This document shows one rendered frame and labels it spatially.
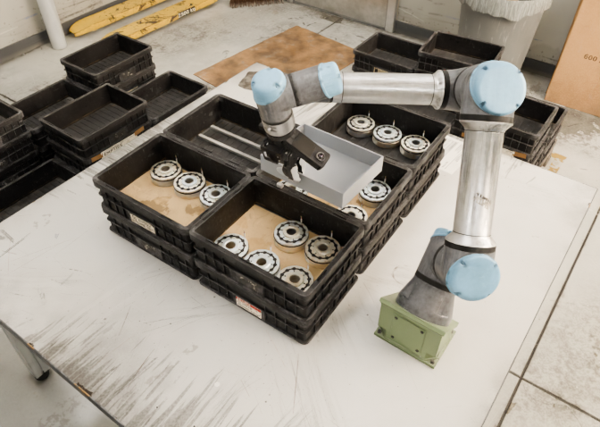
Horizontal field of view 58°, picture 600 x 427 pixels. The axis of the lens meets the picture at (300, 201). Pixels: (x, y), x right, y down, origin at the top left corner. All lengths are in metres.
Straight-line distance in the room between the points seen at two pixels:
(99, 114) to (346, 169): 1.67
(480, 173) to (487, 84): 0.19
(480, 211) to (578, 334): 1.48
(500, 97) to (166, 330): 1.06
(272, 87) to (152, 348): 0.81
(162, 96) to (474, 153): 2.21
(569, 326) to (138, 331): 1.84
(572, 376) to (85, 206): 1.99
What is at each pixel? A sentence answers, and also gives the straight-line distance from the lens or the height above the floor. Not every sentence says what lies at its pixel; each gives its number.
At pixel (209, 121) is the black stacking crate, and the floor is 0.85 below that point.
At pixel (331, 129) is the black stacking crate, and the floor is 0.85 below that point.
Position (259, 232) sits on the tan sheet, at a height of 0.83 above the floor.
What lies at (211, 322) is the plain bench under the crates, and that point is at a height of 0.70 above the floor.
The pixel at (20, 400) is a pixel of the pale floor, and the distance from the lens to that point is 2.51.
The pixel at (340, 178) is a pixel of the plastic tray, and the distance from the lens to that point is 1.49.
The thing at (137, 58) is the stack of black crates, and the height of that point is 0.57.
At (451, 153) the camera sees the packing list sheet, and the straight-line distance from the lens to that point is 2.22.
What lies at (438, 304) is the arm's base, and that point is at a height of 0.89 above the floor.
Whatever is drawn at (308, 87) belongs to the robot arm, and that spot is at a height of 1.39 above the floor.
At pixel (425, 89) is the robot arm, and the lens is 1.37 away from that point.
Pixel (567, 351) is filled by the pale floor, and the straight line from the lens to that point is 2.62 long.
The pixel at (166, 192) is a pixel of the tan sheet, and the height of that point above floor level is 0.83.
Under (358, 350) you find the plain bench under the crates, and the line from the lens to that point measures 1.55.
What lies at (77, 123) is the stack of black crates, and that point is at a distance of 2.89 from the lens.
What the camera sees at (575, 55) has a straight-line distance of 4.05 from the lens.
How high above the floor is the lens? 2.01
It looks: 43 degrees down
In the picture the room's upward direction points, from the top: straight up
